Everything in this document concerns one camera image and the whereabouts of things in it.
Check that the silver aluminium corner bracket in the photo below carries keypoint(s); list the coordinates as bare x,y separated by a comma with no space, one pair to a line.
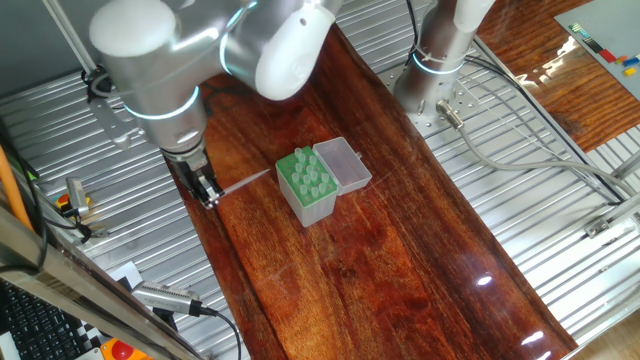
597,227

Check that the orange toy brick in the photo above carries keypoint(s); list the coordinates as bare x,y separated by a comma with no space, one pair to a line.
620,60

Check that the silver aluminium profile bar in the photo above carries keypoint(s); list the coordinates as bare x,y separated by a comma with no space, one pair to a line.
627,167

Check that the glossy wood grain board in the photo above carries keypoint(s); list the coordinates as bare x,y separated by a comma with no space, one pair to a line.
550,100
375,275

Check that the metal frame beam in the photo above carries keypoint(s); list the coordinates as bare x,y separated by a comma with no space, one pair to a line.
75,285

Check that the black toy brick strip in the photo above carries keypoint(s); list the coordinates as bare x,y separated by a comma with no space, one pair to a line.
593,45

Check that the black computer mouse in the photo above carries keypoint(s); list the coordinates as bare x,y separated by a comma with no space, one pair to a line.
165,320

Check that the black keyboard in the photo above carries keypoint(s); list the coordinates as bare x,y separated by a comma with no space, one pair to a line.
35,325

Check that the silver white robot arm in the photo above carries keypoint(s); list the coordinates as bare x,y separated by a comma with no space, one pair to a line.
160,75

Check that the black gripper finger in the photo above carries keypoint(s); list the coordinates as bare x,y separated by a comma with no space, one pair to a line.
200,194
213,192

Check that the silver ribbed camera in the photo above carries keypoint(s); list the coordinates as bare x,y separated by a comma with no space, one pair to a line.
165,297

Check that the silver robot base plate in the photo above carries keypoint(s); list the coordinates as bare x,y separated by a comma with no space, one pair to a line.
467,102

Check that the red toy brick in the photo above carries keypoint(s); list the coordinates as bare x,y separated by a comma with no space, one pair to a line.
608,56

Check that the blue toy brick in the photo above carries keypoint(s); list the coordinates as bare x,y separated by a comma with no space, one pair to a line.
631,61

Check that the pipette tip box green rack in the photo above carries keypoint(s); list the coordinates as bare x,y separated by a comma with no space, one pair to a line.
320,212

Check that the yellow toy brick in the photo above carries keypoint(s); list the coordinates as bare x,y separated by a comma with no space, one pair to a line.
629,71

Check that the orange emergency stop box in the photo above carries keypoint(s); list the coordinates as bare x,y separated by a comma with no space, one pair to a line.
122,351

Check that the checkerboard calibration sheet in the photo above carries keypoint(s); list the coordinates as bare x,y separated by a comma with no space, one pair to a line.
126,274

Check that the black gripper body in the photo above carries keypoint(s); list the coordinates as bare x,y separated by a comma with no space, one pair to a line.
192,172

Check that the green toy brick strip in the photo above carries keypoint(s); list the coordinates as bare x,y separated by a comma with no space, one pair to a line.
579,30

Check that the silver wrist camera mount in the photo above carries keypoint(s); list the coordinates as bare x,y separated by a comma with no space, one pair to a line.
112,125

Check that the grey brick baseplate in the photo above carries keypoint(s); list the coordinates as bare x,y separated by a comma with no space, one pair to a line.
610,25

